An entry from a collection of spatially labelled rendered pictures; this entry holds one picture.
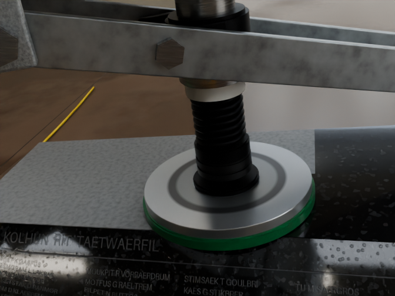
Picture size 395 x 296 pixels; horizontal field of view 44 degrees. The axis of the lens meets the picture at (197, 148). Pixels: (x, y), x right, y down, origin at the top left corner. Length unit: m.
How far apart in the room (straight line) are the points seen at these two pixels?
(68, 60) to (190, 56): 0.12
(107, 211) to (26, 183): 0.17
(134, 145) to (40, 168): 0.15
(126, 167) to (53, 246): 0.17
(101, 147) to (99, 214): 0.21
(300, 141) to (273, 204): 0.21
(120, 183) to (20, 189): 0.15
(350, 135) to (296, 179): 0.19
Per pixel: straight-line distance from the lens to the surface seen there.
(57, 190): 0.74
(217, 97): 0.54
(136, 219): 0.63
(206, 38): 0.49
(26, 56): 0.46
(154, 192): 0.62
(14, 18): 0.45
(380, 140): 0.77
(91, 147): 0.84
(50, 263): 0.66
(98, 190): 0.71
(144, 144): 0.81
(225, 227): 0.54
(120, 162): 0.77
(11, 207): 0.74
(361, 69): 0.57
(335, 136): 0.77
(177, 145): 0.79
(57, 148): 0.87
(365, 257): 0.56
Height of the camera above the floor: 1.15
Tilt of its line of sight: 27 degrees down
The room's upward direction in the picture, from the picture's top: 8 degrees counter-clockwise
